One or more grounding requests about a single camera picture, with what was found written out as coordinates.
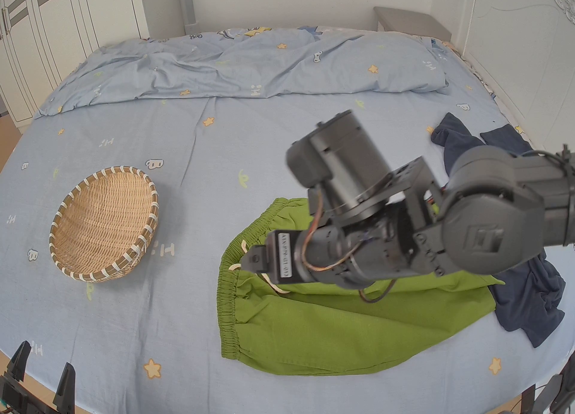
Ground round woven basket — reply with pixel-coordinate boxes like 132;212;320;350
49;166;160;283

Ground dark blue garment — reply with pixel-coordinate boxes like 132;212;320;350
429;112;566;349

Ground pale blue quilt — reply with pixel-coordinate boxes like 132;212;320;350
35;25;450;118

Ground grey bedside table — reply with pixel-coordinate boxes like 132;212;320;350
374;6;452;40

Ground bed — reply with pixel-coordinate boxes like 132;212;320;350
0;0;575;414

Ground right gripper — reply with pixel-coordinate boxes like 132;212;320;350
240;226;358;291

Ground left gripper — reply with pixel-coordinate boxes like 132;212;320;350
0;340;76;414

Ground white wardrobe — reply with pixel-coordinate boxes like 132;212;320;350
0;0;150;124

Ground green shorts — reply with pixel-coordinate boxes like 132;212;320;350
218;197;506;377

